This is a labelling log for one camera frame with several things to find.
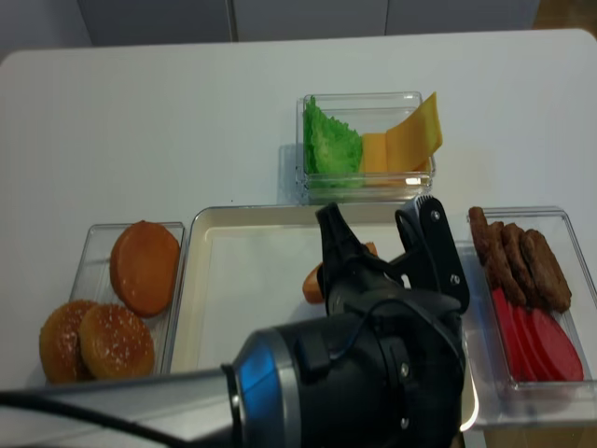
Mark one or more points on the green lettuce leaf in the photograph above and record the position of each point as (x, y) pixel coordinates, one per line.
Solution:
(332, 150)

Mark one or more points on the brown meat patty right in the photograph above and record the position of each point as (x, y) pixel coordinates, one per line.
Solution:
(546, 271)

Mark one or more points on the red tomato slice right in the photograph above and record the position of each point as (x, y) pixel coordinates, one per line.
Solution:
(546, 351)

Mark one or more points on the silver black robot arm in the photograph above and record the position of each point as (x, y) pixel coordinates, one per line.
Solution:
(251, 402)

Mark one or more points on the brown bottom bun back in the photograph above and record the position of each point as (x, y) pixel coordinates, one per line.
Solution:
(311, 290)

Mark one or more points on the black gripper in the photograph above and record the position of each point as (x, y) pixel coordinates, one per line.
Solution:
(386, 366)

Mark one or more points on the red tomato slice left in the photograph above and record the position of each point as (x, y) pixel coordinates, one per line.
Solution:
(519, 367)

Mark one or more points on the brown bun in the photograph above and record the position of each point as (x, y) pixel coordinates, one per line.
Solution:
(311, 290)
(143, 267)

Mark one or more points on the flat yellow cheese slice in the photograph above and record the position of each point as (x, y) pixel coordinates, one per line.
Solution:
(374, 159)

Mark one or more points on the brown bottom bun front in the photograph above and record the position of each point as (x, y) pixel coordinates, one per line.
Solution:
(143, 267)

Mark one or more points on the clear center vegetable container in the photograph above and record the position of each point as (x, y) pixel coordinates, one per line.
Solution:
(365, 113)

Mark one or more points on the brown meat patty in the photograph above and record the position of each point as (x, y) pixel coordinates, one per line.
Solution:
(511, 238)
(487, 241)
(546, 271)

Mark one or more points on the brown meat patty left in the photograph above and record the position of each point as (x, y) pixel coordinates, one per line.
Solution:
(487, 241)

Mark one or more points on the sesame bun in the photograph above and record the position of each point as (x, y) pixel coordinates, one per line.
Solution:
(115, 343)
(59, 347)

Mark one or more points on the white metal baking tray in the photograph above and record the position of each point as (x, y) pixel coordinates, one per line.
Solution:
(245, 268)

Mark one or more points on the clear right meat container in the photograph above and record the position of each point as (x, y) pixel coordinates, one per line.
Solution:
(555, 225)

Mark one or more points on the red tomato slice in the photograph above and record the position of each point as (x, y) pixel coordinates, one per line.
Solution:
(546, 351)
(519, 367)

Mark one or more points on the brown meat patty middle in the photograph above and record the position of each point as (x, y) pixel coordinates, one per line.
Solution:
(511, 238)

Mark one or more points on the leaning yellow cheese slice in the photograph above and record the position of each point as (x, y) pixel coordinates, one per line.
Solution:
(412, 142)

